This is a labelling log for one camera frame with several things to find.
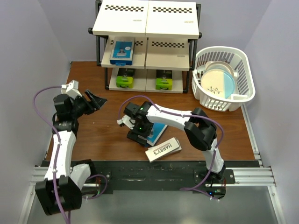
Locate beige and blue plate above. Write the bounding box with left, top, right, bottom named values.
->
left=200, top=61, right=235, bottom=99

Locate blue booklet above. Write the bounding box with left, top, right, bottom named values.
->
left=109, top=36, right=135, bottom=66

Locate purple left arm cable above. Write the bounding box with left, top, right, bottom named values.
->
left=32, top=85, right=108, bottom=224

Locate white three-tier shelf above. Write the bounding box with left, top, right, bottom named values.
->
left=88, top=0, right=202, bottom=93

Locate black green razor box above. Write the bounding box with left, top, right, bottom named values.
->
left=116, top=68, right=135, bottom=89

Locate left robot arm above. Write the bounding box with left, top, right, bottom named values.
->
left=35, top=90, right=107, bottom=216

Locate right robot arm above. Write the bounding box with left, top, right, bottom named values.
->
left=117, top=101, right=226, bottom=183

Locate blue razor package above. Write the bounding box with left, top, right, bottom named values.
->
left=147, top=123, right=167, bottom=147

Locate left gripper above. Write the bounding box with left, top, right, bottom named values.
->
left=70, top=89, right=107, bottom=118

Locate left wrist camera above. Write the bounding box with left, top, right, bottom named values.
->
left=61, top=80, right=82, bottom=99

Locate black green razor package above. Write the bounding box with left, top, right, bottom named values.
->
left=156, top=70, right=172, bottom=90

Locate aluminium rail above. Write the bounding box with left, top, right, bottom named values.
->
left=17, top=165, right=287, bottom=224

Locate white plastic basket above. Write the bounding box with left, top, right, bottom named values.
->
left=192, top=46, right=256, bottom=112

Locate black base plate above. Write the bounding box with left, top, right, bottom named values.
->
left=41, top=159, right=263, bottom=199

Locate white Harry's razor box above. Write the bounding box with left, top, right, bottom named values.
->
left=145, top=137, right=182, bottom=163

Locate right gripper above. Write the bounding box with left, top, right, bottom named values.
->
left=127, top=121, right=154, bottom=147

